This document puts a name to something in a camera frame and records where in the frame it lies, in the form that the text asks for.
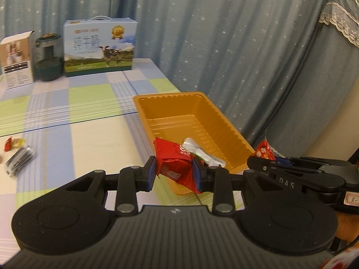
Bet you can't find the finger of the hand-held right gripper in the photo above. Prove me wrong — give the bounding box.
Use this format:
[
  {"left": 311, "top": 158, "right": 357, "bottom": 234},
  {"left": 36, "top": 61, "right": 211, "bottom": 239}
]
[
  {"left": 246, "top": 156, "right": 281, "bottom": 178},
  {"left": 274, "top": 156, "right": 324, "bottom": 168}
]

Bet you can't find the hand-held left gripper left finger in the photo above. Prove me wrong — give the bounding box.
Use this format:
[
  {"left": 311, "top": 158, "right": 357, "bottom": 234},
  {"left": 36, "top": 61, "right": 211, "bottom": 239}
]
[{"left": 65, "top": 155, "right": 157, "bottom": 217}]

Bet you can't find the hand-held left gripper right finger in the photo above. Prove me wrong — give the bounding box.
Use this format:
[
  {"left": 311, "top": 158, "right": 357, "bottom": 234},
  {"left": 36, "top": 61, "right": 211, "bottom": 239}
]
[{"left": 193, "top": 158, "right": 281, "bottom": 217}]

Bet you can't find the small red snack packet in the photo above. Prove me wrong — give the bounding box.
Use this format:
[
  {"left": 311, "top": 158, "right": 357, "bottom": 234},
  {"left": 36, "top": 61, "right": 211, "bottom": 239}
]
[{"left": 254, "top": 139, "right": 277, "bottom": 161}]

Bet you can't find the long silver-ended candy packet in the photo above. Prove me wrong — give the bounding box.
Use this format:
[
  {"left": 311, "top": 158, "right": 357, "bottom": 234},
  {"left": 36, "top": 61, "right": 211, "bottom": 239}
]
[{"left": 182, "top": 137, "right": 226, "bottom": 167}]

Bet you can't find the large red snack packet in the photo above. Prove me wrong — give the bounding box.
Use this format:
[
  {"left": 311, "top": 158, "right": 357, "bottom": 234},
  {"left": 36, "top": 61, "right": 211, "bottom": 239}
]
[{"left": 154, "top": 137, "right": 203, "bottom": 194}]

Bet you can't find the orange plastic tray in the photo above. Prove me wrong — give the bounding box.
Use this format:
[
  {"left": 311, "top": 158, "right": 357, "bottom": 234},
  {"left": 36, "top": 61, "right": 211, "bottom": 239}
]
[{"left": 133, "top": 91, "right": 256, "bottom": 196}]

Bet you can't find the black snack packet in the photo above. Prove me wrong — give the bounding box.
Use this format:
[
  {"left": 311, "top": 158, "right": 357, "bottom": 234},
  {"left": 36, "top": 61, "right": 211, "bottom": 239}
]
[{"left": 4, "top": 145, "right": 36, "bottom": 178}]

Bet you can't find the person's right hand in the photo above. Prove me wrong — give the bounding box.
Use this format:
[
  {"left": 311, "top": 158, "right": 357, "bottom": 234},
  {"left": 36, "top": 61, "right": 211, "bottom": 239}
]
[{"left": 336, "top": 212, "right": 359, "bottom": 245}]

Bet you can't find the red white patterned clothing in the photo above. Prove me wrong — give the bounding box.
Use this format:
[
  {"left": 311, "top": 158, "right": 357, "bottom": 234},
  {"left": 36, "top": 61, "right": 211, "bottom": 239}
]
[{"left": 321, "top": 254, "right": 354, "bottom": 269}]

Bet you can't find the blue lace-trimmed cover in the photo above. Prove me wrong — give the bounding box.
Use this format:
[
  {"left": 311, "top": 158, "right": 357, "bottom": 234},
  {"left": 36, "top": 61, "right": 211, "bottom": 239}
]
[{"left": 309, "top": 0, "right": 359, "bottom": 161}]

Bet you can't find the blue milk carton box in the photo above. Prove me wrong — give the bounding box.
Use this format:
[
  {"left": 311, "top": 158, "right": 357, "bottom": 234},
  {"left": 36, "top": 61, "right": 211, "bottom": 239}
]
[{"left": 63, "top": 16, "right": 138, "bottom": 78}]

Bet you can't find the blue star curtain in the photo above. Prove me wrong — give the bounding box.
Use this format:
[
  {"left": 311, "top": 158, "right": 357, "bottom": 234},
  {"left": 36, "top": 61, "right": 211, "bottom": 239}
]
[{"left": 0, "top": 0, "right": 337, "bottom": 149}]

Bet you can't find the dark green glass jar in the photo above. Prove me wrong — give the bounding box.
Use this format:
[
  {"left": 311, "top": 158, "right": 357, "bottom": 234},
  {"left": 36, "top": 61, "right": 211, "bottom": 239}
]
[{"left": 34, "top": 34, "right": 64, "bottom": 82}]

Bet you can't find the white product box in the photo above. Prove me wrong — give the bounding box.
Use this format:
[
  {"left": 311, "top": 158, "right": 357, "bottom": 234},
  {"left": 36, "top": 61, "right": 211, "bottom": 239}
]
[{"left": 0, "top": 31, "right": 36, "bottom": 90}]

